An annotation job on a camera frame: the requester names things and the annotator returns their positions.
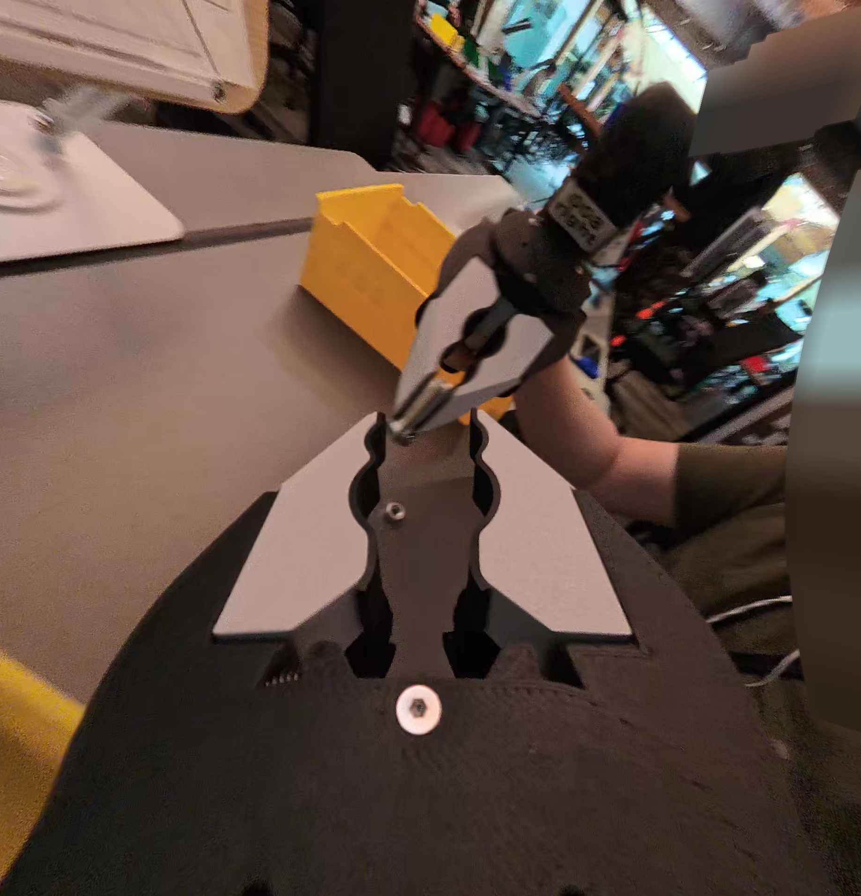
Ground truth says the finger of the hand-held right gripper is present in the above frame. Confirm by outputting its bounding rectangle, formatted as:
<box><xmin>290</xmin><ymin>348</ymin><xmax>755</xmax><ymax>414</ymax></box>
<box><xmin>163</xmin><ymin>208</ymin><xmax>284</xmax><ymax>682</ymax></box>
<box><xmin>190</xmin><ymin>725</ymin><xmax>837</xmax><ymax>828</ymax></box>
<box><xmin>392</xmin><ymin>255</ymin><xmax>505</xmax><ymax>431</ymax></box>
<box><xmin>416</xmin><ymin>314</ymin><xmax>561</xmax><ymax>433</ymax></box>

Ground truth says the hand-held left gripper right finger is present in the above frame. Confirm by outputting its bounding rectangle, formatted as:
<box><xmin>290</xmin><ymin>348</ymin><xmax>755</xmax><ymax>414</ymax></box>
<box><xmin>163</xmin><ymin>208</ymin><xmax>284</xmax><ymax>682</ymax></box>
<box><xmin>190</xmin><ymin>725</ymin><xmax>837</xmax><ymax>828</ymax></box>
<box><xmin>443</xmin><ymin>409</ymin><xmax>635</xmax><ymax>679</ymax></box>

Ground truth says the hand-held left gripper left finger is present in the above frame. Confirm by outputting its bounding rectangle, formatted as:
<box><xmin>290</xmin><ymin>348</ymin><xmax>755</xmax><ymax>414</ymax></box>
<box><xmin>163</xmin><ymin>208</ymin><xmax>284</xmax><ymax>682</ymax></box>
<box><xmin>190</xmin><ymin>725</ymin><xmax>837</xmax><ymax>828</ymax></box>
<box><xmin>212</xmin><ymin>412</ymin><xmax>396</xmax><ymax>679</ymax></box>

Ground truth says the yellow plastic bin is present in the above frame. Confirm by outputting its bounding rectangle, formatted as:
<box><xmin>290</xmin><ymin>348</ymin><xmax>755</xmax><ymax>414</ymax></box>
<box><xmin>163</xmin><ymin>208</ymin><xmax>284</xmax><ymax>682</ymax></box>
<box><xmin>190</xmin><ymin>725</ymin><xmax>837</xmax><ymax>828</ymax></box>
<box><xmin>0</xmin><ymin>638</ymin><xmax>87</xmax><ymax>893</ymax></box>
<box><xmin>299</xmin><ymin>183</ymin><xmax>514</xmax><ymax>422</ymax></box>

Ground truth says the steel hex bolt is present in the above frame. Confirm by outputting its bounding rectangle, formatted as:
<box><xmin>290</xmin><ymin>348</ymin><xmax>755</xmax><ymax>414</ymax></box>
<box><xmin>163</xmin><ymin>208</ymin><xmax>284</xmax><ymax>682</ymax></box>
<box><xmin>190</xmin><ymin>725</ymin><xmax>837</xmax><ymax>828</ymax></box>
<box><xmin>387</xmin><ymin>378</ymin><xmax>451</xmax><ymax>447</ymax></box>

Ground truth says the person's right forearm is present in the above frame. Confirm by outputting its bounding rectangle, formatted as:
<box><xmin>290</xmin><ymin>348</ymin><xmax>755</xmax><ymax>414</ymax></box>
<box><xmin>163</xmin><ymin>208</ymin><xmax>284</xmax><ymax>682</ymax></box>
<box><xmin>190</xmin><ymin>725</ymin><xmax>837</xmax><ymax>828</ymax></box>
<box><xmin>511</xmin><ymin>353</ymin><xmax>680</xmax><ymax>526</ymax></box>

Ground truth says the black office chair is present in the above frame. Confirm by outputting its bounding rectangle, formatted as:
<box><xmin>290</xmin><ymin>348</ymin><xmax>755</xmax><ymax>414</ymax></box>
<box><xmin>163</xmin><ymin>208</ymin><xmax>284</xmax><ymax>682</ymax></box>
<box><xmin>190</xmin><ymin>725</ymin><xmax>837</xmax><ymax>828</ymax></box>
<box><xmin>308</xmin><ymin>0</ymin><xmax>414</xmax><ymax>169</ymax></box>

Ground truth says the wooden display board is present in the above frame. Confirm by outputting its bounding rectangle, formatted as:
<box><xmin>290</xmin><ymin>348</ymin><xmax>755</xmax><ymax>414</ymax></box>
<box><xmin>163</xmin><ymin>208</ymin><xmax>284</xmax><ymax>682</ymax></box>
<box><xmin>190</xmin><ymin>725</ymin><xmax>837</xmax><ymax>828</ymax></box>
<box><xmin>0</xmin><ymin>0</ymin><xmax>270</xmax><ymax>115</ymax></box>

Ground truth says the white stand base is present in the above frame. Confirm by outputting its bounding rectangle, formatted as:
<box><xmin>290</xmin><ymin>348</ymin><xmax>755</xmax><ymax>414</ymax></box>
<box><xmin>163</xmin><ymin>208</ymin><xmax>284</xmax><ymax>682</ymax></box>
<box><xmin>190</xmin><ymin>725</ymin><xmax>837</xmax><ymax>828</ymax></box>
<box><xmin>0</xmin><ymin>98</ymin><xmax>186</xmax><ymax>266</ymax></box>

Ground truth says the printed instruction sheet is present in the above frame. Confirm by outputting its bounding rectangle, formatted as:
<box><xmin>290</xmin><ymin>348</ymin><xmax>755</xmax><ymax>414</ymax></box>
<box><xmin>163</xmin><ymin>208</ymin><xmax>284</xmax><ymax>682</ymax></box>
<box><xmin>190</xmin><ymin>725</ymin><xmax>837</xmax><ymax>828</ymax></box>
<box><xmin>0</xmin><ymin>0</ymin><xmax>253</xmax><ymax>92</ymax></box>

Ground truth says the white cable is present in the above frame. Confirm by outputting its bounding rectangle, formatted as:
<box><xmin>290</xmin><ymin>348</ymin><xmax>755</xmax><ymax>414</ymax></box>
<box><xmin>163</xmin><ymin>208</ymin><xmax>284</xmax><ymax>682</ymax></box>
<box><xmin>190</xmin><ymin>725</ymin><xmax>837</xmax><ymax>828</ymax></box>
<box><xmin>704</xmin><ymin>595</ymin><xmax>801</xmax><ymax>688</ymax></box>

